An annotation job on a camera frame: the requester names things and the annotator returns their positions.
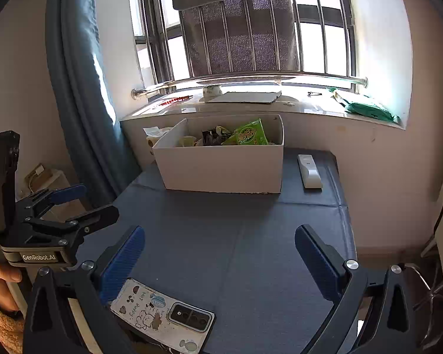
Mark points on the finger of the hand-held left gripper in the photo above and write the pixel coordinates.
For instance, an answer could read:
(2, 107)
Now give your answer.
(94, 217)
(68, 193)

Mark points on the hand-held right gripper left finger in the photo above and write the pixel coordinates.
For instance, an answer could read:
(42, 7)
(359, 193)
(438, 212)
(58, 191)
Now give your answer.
(122, 261)

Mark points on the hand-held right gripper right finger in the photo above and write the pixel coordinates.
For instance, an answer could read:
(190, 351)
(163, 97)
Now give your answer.
(317, 260)

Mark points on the round yellow cracker packet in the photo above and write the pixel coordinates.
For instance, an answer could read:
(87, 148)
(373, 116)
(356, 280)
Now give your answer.
(186, 141)

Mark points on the white cardboard box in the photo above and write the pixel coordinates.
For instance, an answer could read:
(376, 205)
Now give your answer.
(221, 169)

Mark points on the green seaweed snack packet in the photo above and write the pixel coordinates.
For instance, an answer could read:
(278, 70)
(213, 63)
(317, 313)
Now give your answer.
(249, 134)

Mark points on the black blue chip packet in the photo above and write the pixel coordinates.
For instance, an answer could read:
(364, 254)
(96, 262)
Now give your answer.
(212, 135)

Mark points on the person's left forearm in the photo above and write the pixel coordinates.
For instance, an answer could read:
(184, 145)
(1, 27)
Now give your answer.
(2, 330)

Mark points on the person's left hand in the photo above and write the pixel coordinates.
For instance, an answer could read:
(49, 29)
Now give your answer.
(3, 282)

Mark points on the beige cardboard box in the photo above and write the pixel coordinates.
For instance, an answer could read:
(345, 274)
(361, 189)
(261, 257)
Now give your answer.
(40, 182)

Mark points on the phone with cartoon case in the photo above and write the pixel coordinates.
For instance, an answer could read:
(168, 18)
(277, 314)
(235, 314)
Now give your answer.
(162, 313)

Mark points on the white remote control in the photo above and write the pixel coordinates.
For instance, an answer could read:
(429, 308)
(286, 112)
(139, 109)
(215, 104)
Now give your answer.
(309, 171)

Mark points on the blue grey table mat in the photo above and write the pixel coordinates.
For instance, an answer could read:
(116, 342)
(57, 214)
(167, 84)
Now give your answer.
(225, 247)

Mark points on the yellow tissue pack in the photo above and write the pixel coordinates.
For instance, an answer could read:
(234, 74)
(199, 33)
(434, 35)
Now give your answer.
(153, 136)

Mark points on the blue curtain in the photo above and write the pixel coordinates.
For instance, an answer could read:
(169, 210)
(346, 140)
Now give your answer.
(85, 92)

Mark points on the green plastic bag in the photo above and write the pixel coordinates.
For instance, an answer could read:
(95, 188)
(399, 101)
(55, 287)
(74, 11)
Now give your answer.
(371, 108)

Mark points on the white flat board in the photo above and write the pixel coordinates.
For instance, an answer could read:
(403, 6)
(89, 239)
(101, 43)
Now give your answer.
(243, 97)

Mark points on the metal window railing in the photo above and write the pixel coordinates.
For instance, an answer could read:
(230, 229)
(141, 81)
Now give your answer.
(251, 79)

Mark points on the metal window bars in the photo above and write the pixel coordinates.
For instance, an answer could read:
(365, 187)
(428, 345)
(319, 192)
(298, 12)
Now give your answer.
(328, 25)

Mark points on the grey hanging cloth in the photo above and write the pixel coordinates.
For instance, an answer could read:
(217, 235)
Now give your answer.
(236, 25)

